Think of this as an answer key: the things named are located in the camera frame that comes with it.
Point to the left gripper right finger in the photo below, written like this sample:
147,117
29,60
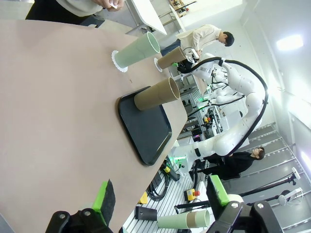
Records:
216,194

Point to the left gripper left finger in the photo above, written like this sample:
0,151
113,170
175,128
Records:
108,199

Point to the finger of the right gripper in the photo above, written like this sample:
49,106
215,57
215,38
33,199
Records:
174,64

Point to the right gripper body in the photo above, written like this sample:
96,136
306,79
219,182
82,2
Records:
185,68

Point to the tan brown cup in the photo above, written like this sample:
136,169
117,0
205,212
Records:
155,97
170,59

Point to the person's right hand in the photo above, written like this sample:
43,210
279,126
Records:
103,3

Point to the yellow emergency stop button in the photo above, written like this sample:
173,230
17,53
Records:
190,195

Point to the black folded tripod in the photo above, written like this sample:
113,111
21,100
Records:
192,206

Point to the yellow pendant device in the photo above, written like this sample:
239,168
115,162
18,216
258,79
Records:
166,168
143,198

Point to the person in black clothes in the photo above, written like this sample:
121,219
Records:
238,162

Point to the person in beige shirt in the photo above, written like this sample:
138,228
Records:
204,34

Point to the black box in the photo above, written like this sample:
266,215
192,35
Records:
145,213

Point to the aluminium slat cart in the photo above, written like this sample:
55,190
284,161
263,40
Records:
167,206

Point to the black stand pole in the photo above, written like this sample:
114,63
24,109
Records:
267,187

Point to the white device on stand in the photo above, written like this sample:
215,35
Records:
283,199

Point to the black plastic tray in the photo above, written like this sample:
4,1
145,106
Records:
145,136

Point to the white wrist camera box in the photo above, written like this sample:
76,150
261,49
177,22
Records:
192,54

